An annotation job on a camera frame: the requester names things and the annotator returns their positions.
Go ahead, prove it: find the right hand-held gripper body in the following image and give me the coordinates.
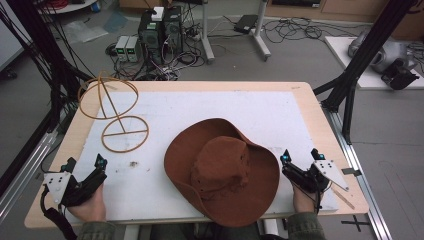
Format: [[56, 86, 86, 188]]
[[281, 158, 350, 195]]

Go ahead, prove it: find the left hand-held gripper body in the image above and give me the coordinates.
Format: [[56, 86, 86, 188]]
[[42, 164, 108, 208]]

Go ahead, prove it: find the wooden ring hat stand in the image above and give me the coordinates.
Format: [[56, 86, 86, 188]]
[[77, 70, 150, 154]]

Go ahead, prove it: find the brown wide-brimmed hat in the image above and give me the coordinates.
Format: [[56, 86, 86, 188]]
[[163, 117, 281, 228]]

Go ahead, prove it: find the person's left hand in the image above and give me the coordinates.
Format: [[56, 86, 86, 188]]
[[66, 182, 107, 223]]

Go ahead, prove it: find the person's right hand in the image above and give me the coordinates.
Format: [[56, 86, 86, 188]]
[[292, 181, 322, 214]]

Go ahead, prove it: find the black tape strip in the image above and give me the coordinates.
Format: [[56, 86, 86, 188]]
[[341, 167, 363, 177]]

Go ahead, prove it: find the thin wooden stick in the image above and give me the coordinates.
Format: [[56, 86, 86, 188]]
[[329, 186, 356, 211]]

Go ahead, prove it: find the black tape cross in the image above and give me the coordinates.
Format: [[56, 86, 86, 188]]
[[340, 214, 371, 233]]

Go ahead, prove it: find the white foam mat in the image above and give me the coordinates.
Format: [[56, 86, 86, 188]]
[[64, 90, 340, 225]]

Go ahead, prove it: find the white floor platform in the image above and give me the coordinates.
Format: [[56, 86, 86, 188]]
[[324, 35, 424, 91]]

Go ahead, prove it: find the person's dark lap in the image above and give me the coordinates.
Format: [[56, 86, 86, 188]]
[[149, 221, 262, 240]]

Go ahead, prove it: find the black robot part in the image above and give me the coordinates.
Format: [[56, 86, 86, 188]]
[[380, 58, 421, 91]]

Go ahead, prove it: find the grey power supply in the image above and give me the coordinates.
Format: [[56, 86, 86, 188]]
[[125, 35, 143, 63], [114, 35, 130, 62]]

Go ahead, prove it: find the white stand leg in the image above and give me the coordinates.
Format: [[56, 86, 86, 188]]
[[199, 0, 216, 65], [249, 0, 272, 62]]

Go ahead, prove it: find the grey robot part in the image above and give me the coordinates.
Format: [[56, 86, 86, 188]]
[[347, 30, 418, 75]]

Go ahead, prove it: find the clear plastic sheet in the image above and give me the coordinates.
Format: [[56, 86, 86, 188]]
[[62, 19, 110, 45]]

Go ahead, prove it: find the black computer tower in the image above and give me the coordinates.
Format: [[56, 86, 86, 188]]
[[162, 5, 184, 56], [137, 9, 165, 65]]

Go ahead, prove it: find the black flat box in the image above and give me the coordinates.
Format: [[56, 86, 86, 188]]
[[233, 14, 260, 35]]

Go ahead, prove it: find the blue-grey sheet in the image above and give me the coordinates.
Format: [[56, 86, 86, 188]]
[[102, 11, 129, 34]]

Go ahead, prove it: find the white round table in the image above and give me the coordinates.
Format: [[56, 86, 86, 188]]
[[36, 0, 98, 15]]

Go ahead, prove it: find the small white box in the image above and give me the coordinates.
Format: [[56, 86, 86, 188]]
[[151, 6, 165, 22]]

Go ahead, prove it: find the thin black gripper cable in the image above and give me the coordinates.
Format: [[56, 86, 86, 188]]
[[292, 179, 324, 215]]

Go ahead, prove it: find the thick black gripper cable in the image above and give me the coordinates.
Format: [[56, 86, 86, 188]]
[[39, 184, 78, 240]]

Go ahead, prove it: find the aluminium rail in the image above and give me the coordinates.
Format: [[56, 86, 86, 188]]
[[321, 106, 394, 240], [0, 130, 60, 225]]

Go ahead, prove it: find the black frame strut with cables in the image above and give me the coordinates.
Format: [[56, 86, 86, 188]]
[[0, 0, 93, 134]]

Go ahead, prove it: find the tangle of black floor cables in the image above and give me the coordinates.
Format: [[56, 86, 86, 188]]
[[262, 15, 363, 45]]

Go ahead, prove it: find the tangle of computer cables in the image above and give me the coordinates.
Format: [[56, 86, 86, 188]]
[[105, 19, 207, 82]]

